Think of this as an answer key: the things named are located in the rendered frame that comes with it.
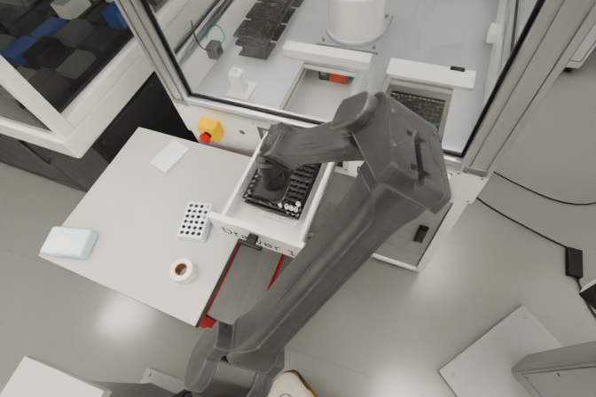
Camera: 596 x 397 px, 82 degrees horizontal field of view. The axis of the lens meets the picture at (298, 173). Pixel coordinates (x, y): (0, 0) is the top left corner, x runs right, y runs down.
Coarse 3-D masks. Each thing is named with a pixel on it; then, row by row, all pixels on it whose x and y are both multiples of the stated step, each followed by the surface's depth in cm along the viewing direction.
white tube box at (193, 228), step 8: (192, 208) 114; (200, 208) 113; (208, 208) 113; (184, 216) 112; (192, 216) 113; (200, 216) 112; (184, 224) 111; (192, 224) 110; (200, 224) 110; (208, 224) 112; (184, 232) 109; (192, 232) 110; (200, 232) 109; (184, 240) 112; (192, 240) 110; (200, 240) 109
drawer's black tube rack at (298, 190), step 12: (300, 168) 105; (312, 168) 105; (252, 180) 105; (300, 180) 103; (312, 180) 106; (252, 192) 106; (288, 192) 101; (300, 192) 101; (252, 204) 104; (288, 204) 99; (288, 216) 101
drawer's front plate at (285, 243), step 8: (208, 216) 97; (216, 216) 96; (224, 216) 96; (216, 224) 100; (224, 224) 97; (232, 224) 94; (240, 224) 94; (248, 224) 94; (224, 232) 104; (232, 232) 101; (240, 232) 98; (248, 232) 95; (256, 232) 92; (264, 232) 92; (272, 232) 92; (264, 240) 95; (272, 240) 93; (280, 240) 90; (288, 240) 90; (296, 240) 90; (272, 248) 99; (280, 248) 96; (288, 248) 93; (296, 248) 91
